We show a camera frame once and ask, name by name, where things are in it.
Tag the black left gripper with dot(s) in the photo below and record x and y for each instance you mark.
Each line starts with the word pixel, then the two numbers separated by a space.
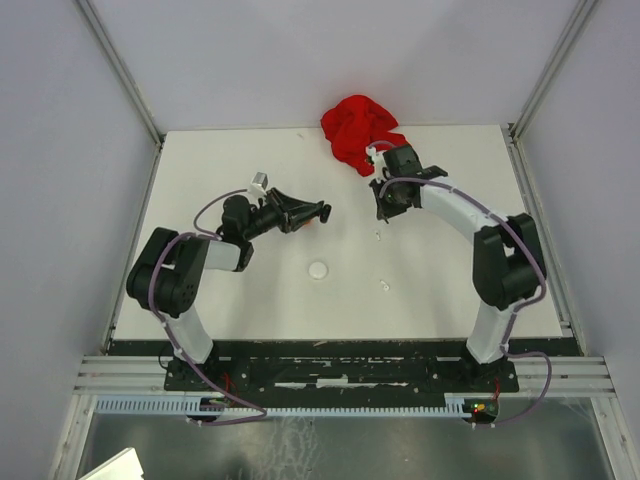
pixel 291 202

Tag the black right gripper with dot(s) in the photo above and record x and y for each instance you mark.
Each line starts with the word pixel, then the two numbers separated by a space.
pixel 376 187

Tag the white earbud charging case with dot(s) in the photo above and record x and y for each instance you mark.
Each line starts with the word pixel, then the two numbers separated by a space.
pixel 318 270

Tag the black earbud charging case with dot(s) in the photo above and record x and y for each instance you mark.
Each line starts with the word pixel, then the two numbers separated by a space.
pixel 325 213

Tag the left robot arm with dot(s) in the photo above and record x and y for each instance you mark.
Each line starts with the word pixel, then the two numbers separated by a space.
pixel 166 276

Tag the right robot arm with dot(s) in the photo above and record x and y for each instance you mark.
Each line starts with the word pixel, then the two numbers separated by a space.
pixel 508 266

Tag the red crumpled cloth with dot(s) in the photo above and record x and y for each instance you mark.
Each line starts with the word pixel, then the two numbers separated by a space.
pixel 355 123

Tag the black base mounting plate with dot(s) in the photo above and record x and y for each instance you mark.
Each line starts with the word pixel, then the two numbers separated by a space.
pixel 353 373

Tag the grey metal plate corner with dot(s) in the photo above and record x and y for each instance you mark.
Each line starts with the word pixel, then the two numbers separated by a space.
pixel 123 466

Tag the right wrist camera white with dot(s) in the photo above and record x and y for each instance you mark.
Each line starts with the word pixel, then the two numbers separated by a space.
pixel 376 159

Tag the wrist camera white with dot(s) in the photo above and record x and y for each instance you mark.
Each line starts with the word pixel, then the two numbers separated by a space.
pixel 259 185
pixel 376 159

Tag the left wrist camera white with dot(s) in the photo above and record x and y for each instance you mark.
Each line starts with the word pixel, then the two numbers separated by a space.
pixel 259 185

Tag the right aluminium frame post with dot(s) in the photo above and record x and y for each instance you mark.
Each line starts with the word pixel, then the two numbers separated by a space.
pixel 579 19

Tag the aluminium frame post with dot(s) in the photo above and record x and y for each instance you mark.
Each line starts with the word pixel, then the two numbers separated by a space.
pixel 116 62
pixel 579 19

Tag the white slotted cable duct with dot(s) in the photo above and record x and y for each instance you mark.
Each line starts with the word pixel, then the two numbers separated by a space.
pixel 204 407

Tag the left aluminium frame post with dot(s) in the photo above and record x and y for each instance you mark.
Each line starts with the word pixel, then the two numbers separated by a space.
pixel 116 62

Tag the aluminium front rail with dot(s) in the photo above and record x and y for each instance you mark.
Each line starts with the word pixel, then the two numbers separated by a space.
pixel 572 377

